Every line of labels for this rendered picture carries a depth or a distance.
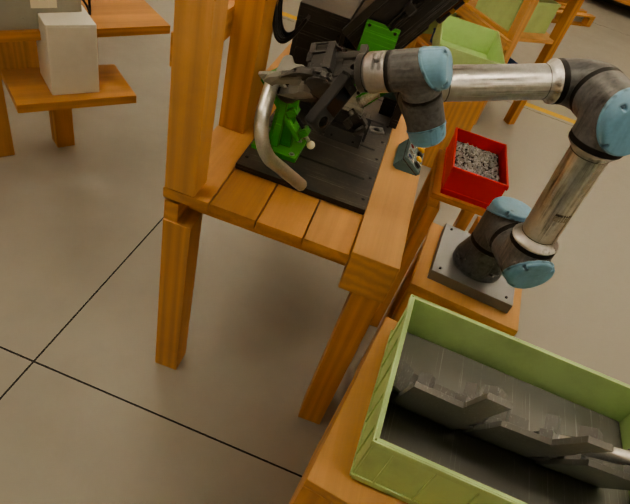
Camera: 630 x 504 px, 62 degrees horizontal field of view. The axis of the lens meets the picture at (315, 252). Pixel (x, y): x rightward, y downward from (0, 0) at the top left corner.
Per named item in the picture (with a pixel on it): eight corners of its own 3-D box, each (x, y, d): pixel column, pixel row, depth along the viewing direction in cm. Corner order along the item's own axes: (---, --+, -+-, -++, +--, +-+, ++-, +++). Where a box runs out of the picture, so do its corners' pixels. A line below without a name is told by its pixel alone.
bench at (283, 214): (381, 209, 314) (439, 72, 254) (319, 425, 203) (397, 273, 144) (273, 169, 316) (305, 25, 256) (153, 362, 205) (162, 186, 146)
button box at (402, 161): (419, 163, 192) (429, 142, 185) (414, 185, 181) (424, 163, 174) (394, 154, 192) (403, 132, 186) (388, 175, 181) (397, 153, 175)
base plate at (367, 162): (408, 78, 240) (409, 74, 239) (363, 215, 159) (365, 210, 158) (322, 47, 242) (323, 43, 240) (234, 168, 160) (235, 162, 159)
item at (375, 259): (430, 96, 263) (442, 68, 253) (382, 304, 153) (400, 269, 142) (403, 87, 264) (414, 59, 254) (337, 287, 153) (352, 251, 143)
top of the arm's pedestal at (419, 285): (519, 270, 170) (525, 261, 167) (511, 340, 146) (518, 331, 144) (427, 230, 173) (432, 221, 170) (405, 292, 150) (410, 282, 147)
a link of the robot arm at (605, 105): (521, 255, 145) (638, 69, 107) (543, 297, 134) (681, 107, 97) (481, 253, 143) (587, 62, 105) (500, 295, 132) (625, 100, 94)
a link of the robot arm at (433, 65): (447, 103, 93) (442, 59, 87) (388, 105, 98) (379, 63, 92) (455, 78, 97) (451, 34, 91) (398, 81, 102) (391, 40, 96)
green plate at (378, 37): (379, 90, 184) (401, 29, 175) (377, 94, 176) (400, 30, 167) (349, 79, 184) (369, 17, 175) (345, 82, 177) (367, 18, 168)
